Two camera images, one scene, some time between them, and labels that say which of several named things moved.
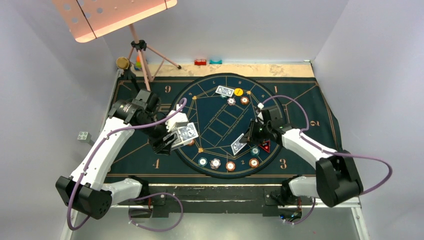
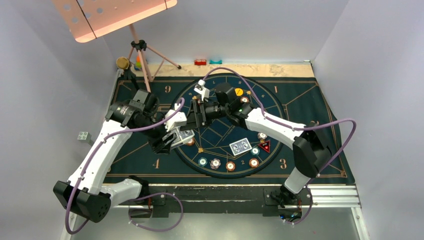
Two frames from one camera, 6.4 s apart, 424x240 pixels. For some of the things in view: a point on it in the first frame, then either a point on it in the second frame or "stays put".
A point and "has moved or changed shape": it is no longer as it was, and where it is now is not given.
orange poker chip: [254, 162] stays put
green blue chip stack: [202, 161] stays put
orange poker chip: [244, 100] stays put
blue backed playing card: [237, 145] has moved or changed shape
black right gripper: [250, 137] to [197, 116]
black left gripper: [161, 145] stays put
